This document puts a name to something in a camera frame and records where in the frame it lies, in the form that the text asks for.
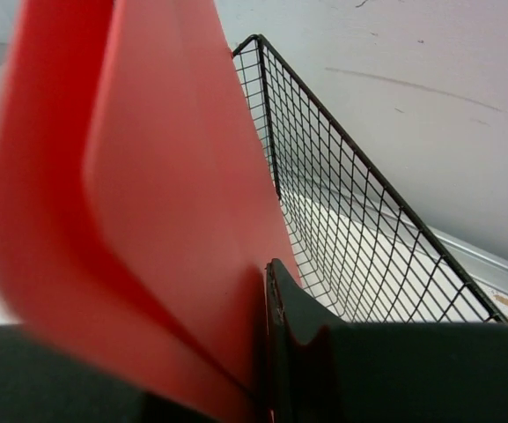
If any red folder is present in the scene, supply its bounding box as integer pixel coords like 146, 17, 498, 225
0, 1, 296, 422

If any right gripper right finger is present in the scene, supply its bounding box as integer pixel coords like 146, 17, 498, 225
266, 260, 508, 422

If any aluminium table frame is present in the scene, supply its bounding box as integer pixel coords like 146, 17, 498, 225
431, 228, 508, 294

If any black wire mesh rack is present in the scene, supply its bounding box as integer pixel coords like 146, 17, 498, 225
232, 34, 505, 323

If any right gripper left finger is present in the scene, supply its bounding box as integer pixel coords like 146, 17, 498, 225
0, 324, 208, 422

